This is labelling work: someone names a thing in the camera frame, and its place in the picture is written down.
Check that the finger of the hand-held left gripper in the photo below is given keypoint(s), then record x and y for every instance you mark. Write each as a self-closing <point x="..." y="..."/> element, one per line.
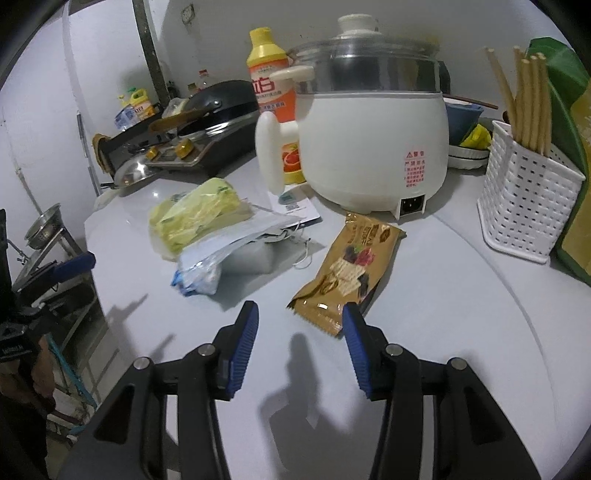
<point x="76" y="266"/>
<point x="44" y="310"/>

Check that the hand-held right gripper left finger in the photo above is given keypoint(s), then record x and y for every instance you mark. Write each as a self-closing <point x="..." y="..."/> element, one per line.
<point x="242" y="350"/>

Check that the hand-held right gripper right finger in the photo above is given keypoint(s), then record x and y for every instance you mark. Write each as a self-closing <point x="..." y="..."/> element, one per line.
<point x="358" y="350"/>

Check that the brown cracker wrapper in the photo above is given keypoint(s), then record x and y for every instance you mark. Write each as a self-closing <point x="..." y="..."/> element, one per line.
<point x="348" y="272"/>

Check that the white foam block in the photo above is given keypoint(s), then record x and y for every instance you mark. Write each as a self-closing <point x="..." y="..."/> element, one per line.
<point x="254" y="258"/>

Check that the grey paper tag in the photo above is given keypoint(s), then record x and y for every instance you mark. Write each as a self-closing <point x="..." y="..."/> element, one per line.
<point x="240" y="233"/>

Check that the yellow plastic packaging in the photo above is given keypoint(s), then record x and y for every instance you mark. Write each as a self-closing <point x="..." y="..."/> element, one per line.
<point x="198" y="214"/>

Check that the white paper tag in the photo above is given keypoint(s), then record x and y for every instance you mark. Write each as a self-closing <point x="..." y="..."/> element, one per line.
<point x="295" y="205"/>

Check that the person's left forearm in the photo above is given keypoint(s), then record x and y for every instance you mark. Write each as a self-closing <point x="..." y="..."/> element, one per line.
<point x="18" y="438"/>

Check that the person's left hand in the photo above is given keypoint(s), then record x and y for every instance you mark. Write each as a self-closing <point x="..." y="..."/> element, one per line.
<point x="44" y="374"/>

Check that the steel colander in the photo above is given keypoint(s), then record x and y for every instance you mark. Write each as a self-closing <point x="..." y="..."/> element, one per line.
<point x="44" y="226"/>

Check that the grey mop pole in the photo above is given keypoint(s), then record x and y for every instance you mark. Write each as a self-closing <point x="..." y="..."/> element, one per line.
<point x="87" y="157"/>

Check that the steel wok lid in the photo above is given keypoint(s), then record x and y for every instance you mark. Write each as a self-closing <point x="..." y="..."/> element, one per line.
<point x="136" y="170"/>

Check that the yellow cloth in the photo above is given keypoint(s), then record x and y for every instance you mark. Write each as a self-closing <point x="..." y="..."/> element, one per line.
<point x="99" y="152"/>

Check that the blue label plastic bottles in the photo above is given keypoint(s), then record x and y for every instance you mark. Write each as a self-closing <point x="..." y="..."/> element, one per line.
<point x="125" y="119"/>

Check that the yellow detergent jug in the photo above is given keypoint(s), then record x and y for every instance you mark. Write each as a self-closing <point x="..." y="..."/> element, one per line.
<point x="142" y="104"/>

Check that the black stove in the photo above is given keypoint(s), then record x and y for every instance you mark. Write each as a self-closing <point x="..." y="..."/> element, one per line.
<point x="207" y="147"/>

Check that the plastic bag of food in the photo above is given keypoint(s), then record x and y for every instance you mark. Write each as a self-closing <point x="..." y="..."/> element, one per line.
<point x="174" y="108"/>

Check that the clear glass bottle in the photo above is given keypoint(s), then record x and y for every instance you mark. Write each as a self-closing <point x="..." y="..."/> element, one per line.
<point x="191" y="90"/>

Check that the white plate stack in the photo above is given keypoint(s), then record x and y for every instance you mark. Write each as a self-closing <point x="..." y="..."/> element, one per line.
<point x="466" y="159"/>

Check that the white electric cooking pot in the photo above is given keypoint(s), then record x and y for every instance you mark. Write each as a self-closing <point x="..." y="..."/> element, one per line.
<point x="369" y="129"/>

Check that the black wok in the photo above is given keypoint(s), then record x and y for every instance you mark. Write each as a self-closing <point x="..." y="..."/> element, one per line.
<point x="226" y="99"/>

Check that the red cap clear bottle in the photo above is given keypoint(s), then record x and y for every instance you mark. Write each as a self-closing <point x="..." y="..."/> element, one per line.
<point x="203" y="79"/>

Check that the white chopstick holder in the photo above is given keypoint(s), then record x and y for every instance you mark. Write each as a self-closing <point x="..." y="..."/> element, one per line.
<point x="526" y="198"/>

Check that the yellow sponge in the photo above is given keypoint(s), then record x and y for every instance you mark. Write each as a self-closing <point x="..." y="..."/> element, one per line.
<point x="478" y="137"/>

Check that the blue bowl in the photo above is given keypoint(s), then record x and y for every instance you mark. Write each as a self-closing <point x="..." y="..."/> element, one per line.
<point x="461" y="120"/>

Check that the orange detergent bottle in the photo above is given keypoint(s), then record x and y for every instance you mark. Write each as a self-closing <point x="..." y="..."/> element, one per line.
<point x="272" y="87"/>

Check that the dark soy sauce bottle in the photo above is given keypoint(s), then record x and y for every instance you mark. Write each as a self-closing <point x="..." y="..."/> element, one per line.
<point x="444" y="78"/>

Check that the bundle of wooden chopsticks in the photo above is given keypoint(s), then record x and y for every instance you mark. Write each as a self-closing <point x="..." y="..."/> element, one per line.
<point x="531" y="106"/>

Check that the green yellow bag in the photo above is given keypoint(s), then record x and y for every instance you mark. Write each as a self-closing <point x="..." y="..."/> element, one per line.
<point x="572" y="115"/>

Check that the metal post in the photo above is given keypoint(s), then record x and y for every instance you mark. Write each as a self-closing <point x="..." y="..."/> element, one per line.
<point x="150" y="46"/>

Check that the small wall switch box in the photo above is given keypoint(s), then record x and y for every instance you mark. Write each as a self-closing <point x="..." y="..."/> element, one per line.
<point x="188" y="14"/>

